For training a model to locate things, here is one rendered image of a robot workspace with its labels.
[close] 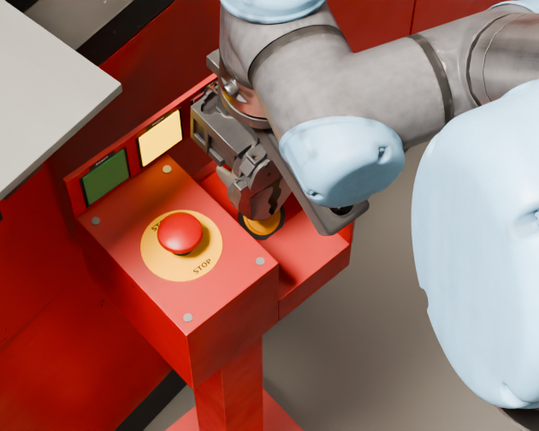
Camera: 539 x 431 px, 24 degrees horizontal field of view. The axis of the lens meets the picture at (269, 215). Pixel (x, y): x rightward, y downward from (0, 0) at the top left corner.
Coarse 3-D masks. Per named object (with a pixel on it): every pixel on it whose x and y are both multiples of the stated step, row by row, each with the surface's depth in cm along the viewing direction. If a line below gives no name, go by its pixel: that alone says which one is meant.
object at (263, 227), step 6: (270, 216) 118; (276, 216) 119; (246, 222) 118; (252, 222) 118; (258, 222) 118; (264, 222) 118; (270, 222) 118; (276, 222) 119; (252, 228) 118; (258, 228) 118; (264, 228) 118; (270, 228) 118; (264, 234) 118
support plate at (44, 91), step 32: (0, 0) 95; (0, 32) 94; (32, 32) 94; (0, 64) 92; (32, 64) 92; (64, 64) 92; (0, 96) 91; (32, 96) 91; (64, 96) 91; (96, 96) 91; (0, 128) 89; (32, 128) 89; (64, 128) 89; (0, 160) 88; (32, 160) 88; (0, 192) 87
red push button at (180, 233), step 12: (168, 216) 108; (180, 216) 108; (192, 216) 108; (168, 228) 107; (180, 228) 107; (192, 228) 107; (168, 240) 106; (180, 240) 106; (192, 240) 107; (180, 252) 106
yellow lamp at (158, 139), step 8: (176, 112) 110; (168, 120) 110; (176, 120) 111; (152, 128) 109; (160, 128) 110; (168, 128) 111; (176, 128) 112; (144, 136) 109; (152, 136) 110; (160, 136) 111; (168, 136) 112; (176, 136) 113; (144, 144) 110; (152, 144) 111; (160, 144) 112; (168, 144) 113; (144, 152) 111; (152, 152) 112; (160, 152) 113; (144, 160) 112
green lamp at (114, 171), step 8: (120, 152) 108; (112, 160) 108; (120, 160) 109; (96, 168) 107; (104, 168) 108; (112, 168) 109; (120, 168) 110; (88, 176) 107; (96, 176) 108; (104, 176) 109; (112, 176) 110; (120, 176) 111; (128, 176) 112; (88, 184) 108; (96, 184) 109; (104, 184) 110; (112, 184) 111; (88, 192) 109; (96, 192) 110; (104, 192) 111; (88, 200) 110; (96, 200) 111
